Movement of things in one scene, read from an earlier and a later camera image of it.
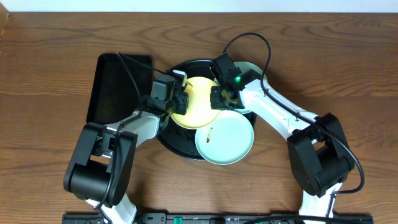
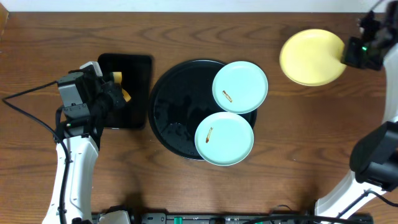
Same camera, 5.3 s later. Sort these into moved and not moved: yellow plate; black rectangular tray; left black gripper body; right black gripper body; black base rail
Moved: right black gripper body; yellow plate; left black gripper body
Not moved: black rectangular tray; black base rail
